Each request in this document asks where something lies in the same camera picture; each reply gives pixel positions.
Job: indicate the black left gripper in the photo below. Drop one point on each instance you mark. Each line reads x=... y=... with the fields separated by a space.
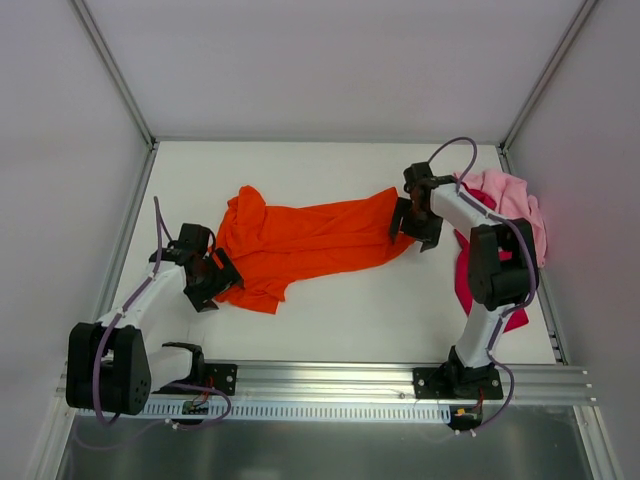
x=213 y=283

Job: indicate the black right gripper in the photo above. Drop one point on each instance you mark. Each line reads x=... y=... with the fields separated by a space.
x=415 y=228

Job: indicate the orange t shirt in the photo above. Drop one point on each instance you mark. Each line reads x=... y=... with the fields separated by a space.
x=273 y=246

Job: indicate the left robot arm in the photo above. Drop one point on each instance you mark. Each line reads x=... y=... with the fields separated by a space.
x=142 y=347

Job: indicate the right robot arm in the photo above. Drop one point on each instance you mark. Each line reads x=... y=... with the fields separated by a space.
x=502 y=277

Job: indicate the light pink t shirt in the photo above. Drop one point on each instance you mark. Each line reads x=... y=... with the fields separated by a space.
x=508 y=195

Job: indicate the magenta t shirt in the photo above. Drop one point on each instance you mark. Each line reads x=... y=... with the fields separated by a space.
x=461 y=286

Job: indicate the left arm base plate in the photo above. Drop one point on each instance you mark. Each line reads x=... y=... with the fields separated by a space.
x=220 y=376

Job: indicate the white slotted cable duct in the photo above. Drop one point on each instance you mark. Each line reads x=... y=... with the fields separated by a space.
x=261 y=410

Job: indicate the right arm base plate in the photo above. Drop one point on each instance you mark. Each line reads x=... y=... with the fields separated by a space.
x=434 y=383

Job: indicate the right aluminium frame post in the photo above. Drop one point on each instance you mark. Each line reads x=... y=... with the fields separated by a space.
x=566 y=42

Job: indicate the aluminium frame post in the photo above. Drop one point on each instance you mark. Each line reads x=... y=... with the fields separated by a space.
x=103 y=51
x=566 y=42

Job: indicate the left aluminium frame post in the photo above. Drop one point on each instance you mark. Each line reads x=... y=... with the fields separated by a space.
x=103 y=51

